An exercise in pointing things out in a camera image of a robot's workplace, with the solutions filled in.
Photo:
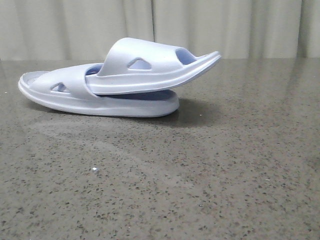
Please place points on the light blue slipper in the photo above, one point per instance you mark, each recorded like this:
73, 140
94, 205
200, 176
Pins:
138, 66
66, 90

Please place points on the beige background curtain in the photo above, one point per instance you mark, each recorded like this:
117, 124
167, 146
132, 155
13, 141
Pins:
86, 29

